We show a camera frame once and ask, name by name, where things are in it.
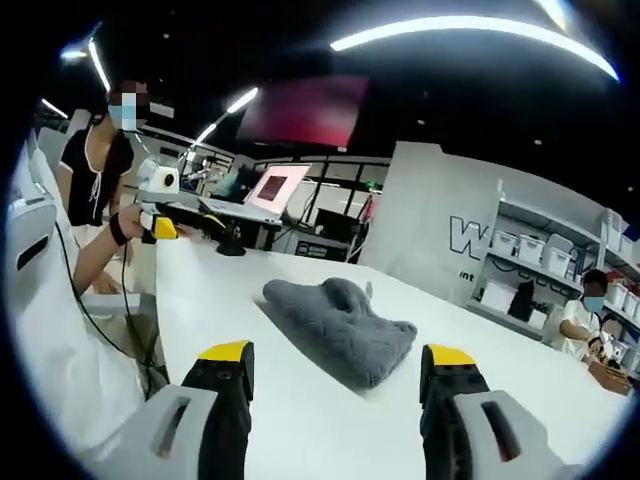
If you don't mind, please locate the dark monitor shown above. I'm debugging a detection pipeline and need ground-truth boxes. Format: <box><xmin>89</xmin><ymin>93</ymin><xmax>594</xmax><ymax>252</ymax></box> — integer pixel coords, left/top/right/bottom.
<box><xmin>315</xmin><ymin>208</ymin><xmax>362</xmax><ymax>237</ymax></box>

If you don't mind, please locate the black cable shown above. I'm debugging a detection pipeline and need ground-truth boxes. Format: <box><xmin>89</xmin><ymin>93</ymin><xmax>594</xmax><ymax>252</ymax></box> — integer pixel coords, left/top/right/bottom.
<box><xmin>52</xmin><ymin>219</ymin><xmax>169</xmax><ymax>401</ymax></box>
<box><xmin>119</xmin><ymin>242</ymin><xmax>169</xmax><ymax>386</ymax></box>

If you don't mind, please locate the metal shelf rack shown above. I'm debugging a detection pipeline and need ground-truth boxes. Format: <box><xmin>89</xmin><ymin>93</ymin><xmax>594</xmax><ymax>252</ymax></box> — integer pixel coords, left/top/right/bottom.
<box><xmin>467</xmin><ymin>192</ymin><xmax>640</xmax><ymax>346</ymax></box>

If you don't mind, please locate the brown basket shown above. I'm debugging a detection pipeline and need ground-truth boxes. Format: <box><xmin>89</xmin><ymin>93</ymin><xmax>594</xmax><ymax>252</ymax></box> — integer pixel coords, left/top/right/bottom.
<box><xmin>588</xmin><ymin>358</ymin><xmax>637</xmax><ymax>397</ymax></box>

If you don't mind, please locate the black stand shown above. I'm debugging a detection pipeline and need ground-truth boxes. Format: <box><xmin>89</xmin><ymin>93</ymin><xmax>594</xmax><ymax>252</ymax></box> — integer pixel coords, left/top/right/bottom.
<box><xmin>213</xmin><ymin>214</ymin><xmax>247</xmax><ymax>258</ymax></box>

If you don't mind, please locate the white printed partition panel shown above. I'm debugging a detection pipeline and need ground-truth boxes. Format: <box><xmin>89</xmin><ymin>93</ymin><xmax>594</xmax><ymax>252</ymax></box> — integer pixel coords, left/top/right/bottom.
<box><xmin>358</xmin><ymin>140</ymin><xmax>502</xmax><ymax>307</ymax></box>

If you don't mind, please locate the grey worn chest device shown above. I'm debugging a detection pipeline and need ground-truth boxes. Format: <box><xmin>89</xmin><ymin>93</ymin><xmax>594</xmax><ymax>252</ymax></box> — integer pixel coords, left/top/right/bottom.
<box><xmin>7</xmin><ymin>197</ymin><xmax>57</xmax><ymax>274</ymax></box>

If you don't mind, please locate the person's white clothing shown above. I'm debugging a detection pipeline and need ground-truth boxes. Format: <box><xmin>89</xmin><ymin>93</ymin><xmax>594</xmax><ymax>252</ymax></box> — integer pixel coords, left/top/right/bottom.
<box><xmin>7</xmin><ymin>149</ymin><xmax>151</xmax><ymax>451</ymax></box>

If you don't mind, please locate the open silver laptop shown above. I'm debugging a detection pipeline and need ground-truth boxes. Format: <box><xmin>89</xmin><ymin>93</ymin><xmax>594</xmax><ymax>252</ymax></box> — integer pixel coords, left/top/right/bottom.
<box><xmin>197</xmin><ymin>163</ymin><xmax>312</xmax><ymax>225</ymax></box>

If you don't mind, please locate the black desk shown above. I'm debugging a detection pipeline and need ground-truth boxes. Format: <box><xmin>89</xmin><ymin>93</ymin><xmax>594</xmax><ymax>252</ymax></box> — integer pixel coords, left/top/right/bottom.
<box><xmin>164</xmin><ymin>199</ymin><xmax>285</xmax><ymax>251</ymax></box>

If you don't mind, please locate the row of white storage boxes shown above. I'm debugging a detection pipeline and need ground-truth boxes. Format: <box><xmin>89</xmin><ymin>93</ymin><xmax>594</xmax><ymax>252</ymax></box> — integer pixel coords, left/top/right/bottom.
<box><xmin>489</xmin><ymin>209</ymin><xmax>640</xmax><ymax>319</ymax></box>

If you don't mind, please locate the red hanging screen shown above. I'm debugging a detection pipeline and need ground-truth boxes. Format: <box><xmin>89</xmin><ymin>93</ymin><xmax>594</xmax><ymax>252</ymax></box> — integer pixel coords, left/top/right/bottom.
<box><xmin>235</xmin><ymin>76</ymin><xmax>370</xmax><ymax>150</ymax></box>

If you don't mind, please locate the grey towel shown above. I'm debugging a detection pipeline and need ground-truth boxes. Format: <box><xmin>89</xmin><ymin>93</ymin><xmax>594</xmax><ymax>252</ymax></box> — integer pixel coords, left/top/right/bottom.
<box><xmin>262</xmin><ymin>277</ymin><xmax>419</xmax><ymax>390</ymax></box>

